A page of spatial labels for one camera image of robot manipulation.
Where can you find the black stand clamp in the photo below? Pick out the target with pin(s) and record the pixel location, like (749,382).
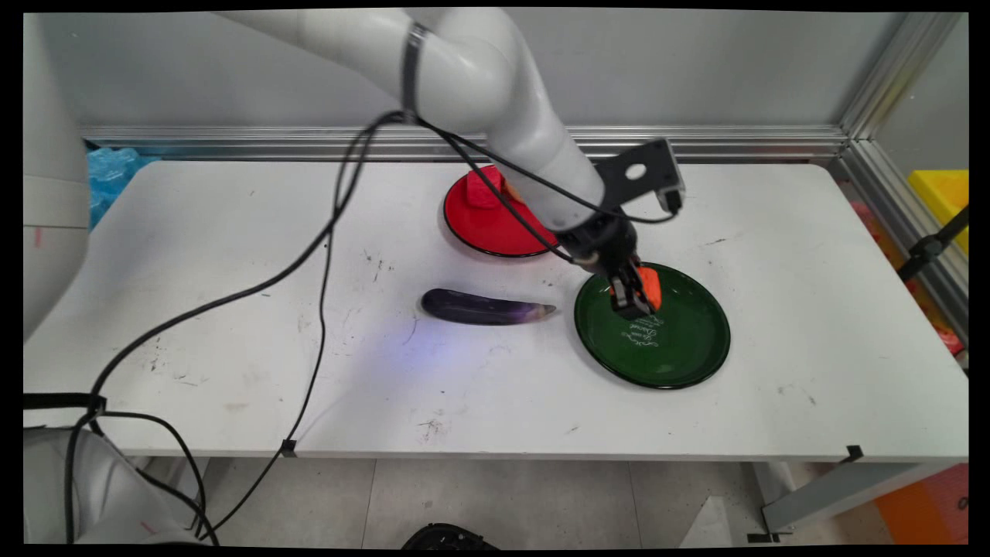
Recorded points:
(928,247)

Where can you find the small red object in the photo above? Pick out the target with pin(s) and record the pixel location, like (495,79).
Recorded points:
(947,339)

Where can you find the purple eggplant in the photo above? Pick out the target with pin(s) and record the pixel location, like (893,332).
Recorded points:
(479,307)

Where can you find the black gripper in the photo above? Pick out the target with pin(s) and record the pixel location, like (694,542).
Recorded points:
(603,244)

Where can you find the pink sponge cube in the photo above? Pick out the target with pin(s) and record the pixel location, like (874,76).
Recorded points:
(483,188)

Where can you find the green round plate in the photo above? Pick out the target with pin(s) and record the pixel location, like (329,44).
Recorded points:
(681,340)

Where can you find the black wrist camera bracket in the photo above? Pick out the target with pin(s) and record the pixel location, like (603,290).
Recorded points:
(653,166)

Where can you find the small black table clip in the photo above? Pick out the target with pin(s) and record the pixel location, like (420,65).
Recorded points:
(855,453)
(288,447)

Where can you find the black round floor object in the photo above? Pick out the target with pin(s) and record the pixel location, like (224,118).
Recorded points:
(448,537)

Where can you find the yellow plastic bin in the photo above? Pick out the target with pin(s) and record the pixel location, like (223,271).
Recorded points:
(943,197)

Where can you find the aluminium corner frame post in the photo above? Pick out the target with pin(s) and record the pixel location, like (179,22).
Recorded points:
(897,70)

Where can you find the horizontal aluminium frame rail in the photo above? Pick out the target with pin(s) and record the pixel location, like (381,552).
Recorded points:
(735,143)

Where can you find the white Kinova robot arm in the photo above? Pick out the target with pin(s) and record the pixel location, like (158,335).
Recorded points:
(495,85)

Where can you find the aluminium side frame rail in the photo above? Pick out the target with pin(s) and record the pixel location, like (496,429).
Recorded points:
(905,224)

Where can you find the orange box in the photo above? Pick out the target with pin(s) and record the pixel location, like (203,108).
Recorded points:
(924,507)

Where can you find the white table leg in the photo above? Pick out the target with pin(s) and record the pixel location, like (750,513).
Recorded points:
(166,476)

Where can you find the grey table leg brace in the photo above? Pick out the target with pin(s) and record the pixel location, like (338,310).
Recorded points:
(835,491)

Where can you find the blue bubble wrap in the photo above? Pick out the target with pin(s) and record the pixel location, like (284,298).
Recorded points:
(112,174)

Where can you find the red round plate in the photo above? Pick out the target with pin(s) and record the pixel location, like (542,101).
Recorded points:
(483,228)

